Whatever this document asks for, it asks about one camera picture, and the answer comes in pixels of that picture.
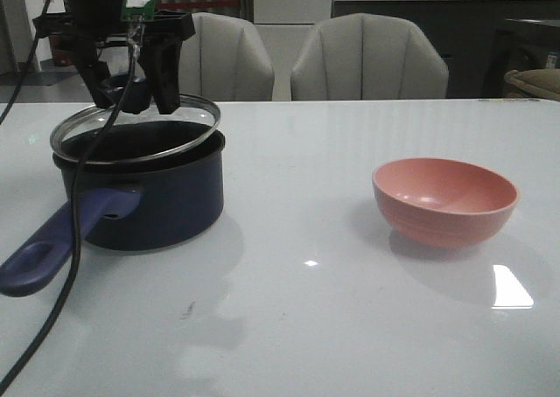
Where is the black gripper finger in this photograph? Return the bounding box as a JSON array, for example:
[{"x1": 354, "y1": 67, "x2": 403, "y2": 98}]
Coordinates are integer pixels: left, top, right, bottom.
[
  {"x1": 66, "y1": 38, "x2": 114, "y2": 108},
  {"x1": 138, "y1": 37, "x2": 182, "y2": 115}
]

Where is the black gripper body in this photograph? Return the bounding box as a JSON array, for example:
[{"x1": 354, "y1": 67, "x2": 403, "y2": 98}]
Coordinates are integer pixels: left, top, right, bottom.
[{"x1": 33, "y1": 0, "x2": 195, "y2": 42}]

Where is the glass lid blue knob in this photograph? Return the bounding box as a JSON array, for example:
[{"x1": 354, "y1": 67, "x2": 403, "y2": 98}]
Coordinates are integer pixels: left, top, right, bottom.
[{"x1": 50, "y1": 77, "x2": 221, "y2": 165}]

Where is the pink bowl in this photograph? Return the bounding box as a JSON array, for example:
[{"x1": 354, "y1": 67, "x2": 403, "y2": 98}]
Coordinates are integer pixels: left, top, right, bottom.
[{"x1": 372, "y1": 157, "x2": 520, "y2": 248}]

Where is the red trash bin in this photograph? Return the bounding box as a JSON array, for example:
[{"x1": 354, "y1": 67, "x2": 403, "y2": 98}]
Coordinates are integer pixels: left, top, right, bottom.
[{"x1": 48, "y1": 35, "x2": 74, "y2": 67}]

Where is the red barrier tape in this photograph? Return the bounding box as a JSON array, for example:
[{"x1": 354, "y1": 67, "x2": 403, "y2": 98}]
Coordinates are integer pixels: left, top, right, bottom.
[{"x1": 157, "y1": 0, "x2": 242, "y2": 10}]

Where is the left beige chair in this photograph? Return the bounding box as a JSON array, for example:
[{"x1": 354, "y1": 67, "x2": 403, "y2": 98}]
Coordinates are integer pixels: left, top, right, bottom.
[{"x1": 178, "y1": 12, "x2": 275, "y2": 101}]

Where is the beige chair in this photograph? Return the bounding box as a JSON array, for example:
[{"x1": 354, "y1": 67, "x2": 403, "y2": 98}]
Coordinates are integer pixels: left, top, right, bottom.
[
  {"x1": 290, "y1": 13, "x2": 449, "y2": 101},
  {"x1": 178, "y1": 12, "x2": 275, "y2": 101}
]

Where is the white cabinet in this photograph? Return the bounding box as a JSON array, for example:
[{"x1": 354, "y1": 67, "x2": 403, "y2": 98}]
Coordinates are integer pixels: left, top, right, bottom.
[{"x1": 253, "y1": 0, "x2": 332, "y2": 101}]

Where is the right beige chair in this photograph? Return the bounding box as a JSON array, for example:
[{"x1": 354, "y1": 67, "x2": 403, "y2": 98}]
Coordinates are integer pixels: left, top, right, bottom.
[{"x1": 290, "y1": 13, "x2": 449, "y2": 101}]

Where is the dark kitchen counter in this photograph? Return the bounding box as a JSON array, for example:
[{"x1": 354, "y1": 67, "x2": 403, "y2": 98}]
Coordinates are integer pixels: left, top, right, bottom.
[{"x1": 332, "y1": 0, "x2": 559, "y2": 98}]

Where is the dark side table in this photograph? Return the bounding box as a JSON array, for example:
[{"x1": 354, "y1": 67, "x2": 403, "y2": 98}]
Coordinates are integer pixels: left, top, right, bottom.
[{"x1": 481, "y1": 18, "x2": 559, "y2": 98}]

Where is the beige sofa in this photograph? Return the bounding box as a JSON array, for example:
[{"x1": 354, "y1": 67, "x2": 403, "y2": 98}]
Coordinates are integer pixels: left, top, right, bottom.
[{"x1": 504, "y1": 69, "x2": 559, "y2": 101}]

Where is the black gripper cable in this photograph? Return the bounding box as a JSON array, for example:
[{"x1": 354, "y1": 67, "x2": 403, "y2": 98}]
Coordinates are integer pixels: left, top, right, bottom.
[{"x1": 0, "y1": 0, "x2": 144, "y2": 397}]

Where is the dark blue saucepan purple handle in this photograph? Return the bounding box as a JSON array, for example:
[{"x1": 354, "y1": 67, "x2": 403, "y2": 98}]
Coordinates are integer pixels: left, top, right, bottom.
[{"x1": 1, "y1": 130, "x2": 225, "y2": 297}]

